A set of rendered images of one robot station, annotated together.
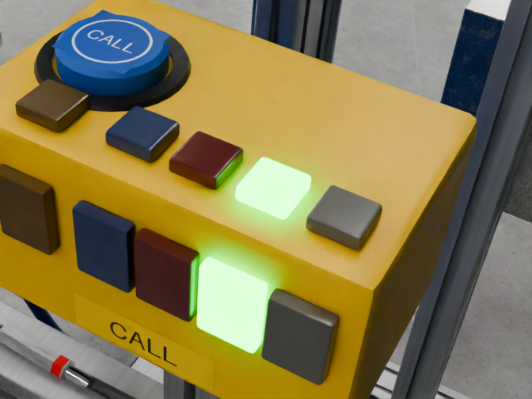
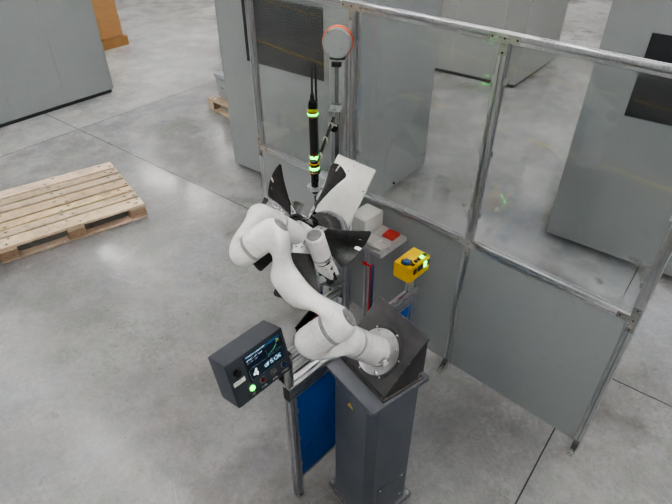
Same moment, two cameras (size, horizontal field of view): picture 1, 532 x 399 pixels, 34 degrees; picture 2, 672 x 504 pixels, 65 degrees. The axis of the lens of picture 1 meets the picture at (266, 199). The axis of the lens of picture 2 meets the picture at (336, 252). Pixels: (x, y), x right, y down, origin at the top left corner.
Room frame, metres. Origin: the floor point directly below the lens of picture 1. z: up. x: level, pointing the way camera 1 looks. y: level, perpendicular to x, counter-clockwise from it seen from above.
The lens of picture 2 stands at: (-0.08, 2.05, 2.64)
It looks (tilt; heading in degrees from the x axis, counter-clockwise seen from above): 37 degrees down; 289
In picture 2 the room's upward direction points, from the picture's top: straight up
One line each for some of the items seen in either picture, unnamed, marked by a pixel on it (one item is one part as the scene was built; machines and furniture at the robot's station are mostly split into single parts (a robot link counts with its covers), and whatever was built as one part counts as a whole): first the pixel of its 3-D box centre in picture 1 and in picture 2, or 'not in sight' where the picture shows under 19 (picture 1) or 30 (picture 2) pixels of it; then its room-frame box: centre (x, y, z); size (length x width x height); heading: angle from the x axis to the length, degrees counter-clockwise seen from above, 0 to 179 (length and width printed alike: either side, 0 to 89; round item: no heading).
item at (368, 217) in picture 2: not in sight; (364, 218); (0.63, -0.47, 0.92); 0.17 x 0.16 x 0.11; 66
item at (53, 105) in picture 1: (53, 104); not in sight; (0.23, 0.07, 1.08); 0.02 x 0.02 x 0.01; 66
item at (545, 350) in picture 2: not in sight; (399, 275); (0.40, -0.51, 0.50); 2.59 x 0.03 x 0.91; 156
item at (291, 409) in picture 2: not in sight; (294, 449); (0.58, 0.77, 0.39); 0.04 x 0.04 x 0.78; 66
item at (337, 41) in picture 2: not in sight; (337, 41); (0.83, -0.56, 1.88); 0.16 x 0.07 x 0.16; 11
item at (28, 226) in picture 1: (26, 210); not in sight; (0.21, 0.08, 1.04); 0.02 x 0.01 x 0.03; 66
